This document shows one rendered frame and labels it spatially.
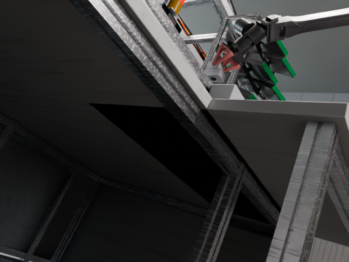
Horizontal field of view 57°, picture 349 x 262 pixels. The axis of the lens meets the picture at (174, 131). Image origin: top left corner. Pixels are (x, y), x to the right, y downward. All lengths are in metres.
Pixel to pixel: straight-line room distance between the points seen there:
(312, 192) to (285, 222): 0.06
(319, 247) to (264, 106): 3.15
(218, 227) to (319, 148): 0.37
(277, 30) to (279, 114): 0.64
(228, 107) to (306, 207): 0.25
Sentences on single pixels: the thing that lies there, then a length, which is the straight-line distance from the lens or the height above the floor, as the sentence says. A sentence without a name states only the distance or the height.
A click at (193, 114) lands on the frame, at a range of 0.68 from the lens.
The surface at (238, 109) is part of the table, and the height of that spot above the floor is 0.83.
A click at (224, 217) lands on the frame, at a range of 0.86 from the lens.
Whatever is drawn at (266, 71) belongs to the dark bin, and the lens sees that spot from 1.42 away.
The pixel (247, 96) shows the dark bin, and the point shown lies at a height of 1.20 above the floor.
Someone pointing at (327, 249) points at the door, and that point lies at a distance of 3.71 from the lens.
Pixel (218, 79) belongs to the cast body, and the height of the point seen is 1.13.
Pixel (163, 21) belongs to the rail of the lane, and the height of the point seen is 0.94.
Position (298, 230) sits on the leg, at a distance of 0.54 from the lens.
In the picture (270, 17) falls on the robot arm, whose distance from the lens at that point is 1.22.
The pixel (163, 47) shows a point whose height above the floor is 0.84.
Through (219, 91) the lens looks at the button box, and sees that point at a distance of 0.83.
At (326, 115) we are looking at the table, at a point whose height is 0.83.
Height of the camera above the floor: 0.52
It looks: 20 degrees up
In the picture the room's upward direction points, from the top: 25 degrees clockwise
